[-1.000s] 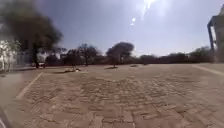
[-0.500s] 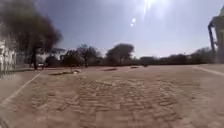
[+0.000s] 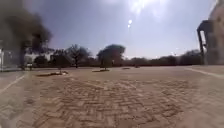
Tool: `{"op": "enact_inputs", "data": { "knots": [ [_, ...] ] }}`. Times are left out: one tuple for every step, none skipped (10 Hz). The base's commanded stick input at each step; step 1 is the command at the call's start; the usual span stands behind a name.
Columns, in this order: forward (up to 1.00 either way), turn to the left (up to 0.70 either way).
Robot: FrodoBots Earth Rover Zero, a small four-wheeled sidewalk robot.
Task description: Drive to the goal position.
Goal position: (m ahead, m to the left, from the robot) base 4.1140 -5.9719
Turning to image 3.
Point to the bare-branched tree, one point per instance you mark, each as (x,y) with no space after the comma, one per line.
(77,53)

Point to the large dark tree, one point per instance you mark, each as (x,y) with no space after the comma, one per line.
(20,26)

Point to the tree with round crown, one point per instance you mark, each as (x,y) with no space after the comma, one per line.
(112,53)

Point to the earth bed in paving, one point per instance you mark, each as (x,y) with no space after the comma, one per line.
(51,73)
(100,70)

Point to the brown brick paved square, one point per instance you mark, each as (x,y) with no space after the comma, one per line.
(113,100)

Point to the tall pale building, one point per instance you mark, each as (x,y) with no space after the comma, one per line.
(216,33)

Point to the row of trees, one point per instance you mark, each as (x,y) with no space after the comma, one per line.
(160,61)

